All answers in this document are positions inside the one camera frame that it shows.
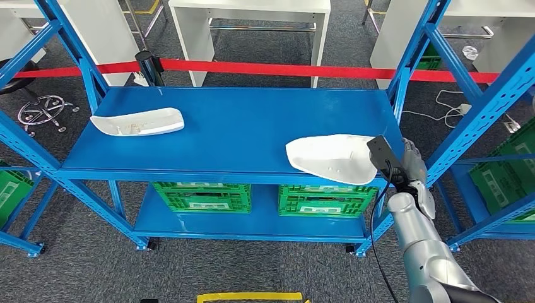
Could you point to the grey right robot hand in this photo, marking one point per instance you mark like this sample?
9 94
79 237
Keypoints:
416 165

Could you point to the red barrier belt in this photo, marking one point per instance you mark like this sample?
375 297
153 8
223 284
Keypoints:
271 69

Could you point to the clear crumpled plastic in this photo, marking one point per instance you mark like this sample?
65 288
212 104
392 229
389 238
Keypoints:
470 53

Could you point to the white wide shell part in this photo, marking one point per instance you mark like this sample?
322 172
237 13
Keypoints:
330 154

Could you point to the chrome table footrest bar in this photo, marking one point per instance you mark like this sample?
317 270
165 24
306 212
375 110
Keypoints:
263 29
464 36

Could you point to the blue metal shelf rack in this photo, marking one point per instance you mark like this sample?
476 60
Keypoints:
21 242
234 125
485 227

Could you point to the black stool with chrome base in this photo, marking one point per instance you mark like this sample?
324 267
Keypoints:
12 85

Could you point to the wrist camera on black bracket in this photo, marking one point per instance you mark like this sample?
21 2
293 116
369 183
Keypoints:
382 152

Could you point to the white grey plug adapter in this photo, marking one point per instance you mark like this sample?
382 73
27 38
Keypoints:
512 124

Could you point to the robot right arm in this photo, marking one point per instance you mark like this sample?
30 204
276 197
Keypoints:
418 234

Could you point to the green plastic crate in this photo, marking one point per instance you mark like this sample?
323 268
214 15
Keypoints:
432 62
12 192
522 134
292 209
179 205
485 209
292 193
167 188

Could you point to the white long narrow shell part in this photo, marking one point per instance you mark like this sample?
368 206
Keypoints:
138 121

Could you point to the black belt stanchion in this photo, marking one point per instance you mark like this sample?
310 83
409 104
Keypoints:
146 62

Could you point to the chrome tube frame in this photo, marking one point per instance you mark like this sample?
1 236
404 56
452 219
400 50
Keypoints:
134 23

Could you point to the white power strip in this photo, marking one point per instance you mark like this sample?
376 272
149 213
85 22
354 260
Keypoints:
464 109

